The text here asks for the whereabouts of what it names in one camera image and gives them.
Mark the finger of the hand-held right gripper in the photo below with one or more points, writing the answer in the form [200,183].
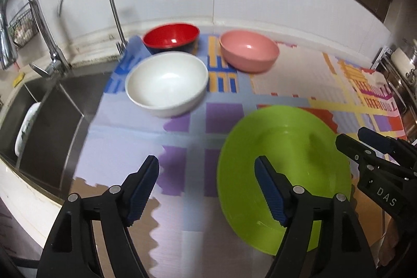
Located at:
[355,149]
[378,138]

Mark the chrome gooseneck faucet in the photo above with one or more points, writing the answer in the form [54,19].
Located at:
[110,7]

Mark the yellow sponge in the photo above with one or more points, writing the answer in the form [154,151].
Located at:
[19,79]

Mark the person's right hand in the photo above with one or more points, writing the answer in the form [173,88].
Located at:
[392,242]

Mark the white bowl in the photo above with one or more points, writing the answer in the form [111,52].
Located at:
[166,82]

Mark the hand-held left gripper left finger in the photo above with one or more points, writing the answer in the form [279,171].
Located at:
[143,193]

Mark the pink bowl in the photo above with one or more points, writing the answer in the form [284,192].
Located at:
[249,48]

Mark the green plate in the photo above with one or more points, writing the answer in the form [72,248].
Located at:
[286,141]

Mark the colourful patterned mat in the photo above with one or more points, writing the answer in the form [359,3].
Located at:
[286,86]

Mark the metal pot rack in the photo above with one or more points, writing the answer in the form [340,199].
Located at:
[402,92]

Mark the chrome pull-down faucet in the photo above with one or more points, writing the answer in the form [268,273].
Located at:
[35,14]

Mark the red bowl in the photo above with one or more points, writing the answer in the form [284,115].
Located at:
[169,35]

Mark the white plate in sink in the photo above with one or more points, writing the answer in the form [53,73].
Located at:
[26,128]

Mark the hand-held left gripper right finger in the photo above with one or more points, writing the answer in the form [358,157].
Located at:
[270,193]

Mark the steel sink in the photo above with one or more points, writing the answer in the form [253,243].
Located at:
[55,121]

